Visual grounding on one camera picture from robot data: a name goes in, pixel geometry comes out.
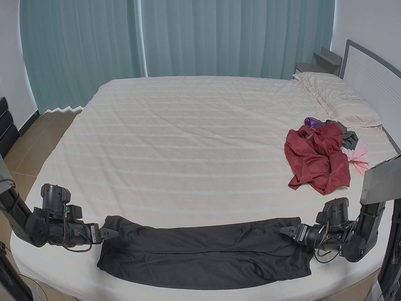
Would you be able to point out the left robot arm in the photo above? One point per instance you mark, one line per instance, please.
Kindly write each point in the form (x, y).
(15, 212)

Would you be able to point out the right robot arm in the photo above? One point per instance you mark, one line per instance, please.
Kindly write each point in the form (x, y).
(366, 227)

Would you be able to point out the grey garment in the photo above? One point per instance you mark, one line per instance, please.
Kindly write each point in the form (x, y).
(349, 139)

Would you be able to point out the bed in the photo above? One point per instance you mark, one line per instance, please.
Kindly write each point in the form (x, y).
(188, 136)

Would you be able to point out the blue-green curtain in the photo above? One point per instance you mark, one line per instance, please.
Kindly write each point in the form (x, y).
(235, 27)
(81, 42)

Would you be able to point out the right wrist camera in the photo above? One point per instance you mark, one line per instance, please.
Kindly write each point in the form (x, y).
(301, 234)

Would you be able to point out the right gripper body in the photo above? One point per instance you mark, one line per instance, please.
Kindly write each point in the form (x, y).
(316, 237)

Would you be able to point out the black chest of drawers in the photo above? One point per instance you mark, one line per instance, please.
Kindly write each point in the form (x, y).
(6, 127)

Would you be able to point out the cream pillow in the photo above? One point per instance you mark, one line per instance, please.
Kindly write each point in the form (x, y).
(341, 99)

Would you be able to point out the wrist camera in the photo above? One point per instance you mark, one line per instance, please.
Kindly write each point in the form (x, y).
(94, 233)
(301, 234)

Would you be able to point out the grey bedside table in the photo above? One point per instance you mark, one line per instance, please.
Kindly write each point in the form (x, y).
(316, 67)

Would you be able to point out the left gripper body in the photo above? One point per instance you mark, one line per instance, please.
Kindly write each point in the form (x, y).
(80, 233)

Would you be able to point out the purple garment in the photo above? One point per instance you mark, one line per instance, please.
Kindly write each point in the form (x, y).
(313, 123)

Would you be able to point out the pink garment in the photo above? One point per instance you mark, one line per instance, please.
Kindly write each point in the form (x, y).
(360, 155)

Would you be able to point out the black T-shirt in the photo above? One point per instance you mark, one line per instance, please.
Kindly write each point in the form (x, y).
(188, 255)

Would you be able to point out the dark red garment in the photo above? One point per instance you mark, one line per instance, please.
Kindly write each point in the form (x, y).
(310, 155)

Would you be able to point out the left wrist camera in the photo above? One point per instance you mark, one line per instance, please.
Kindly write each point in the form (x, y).
(94, 233)

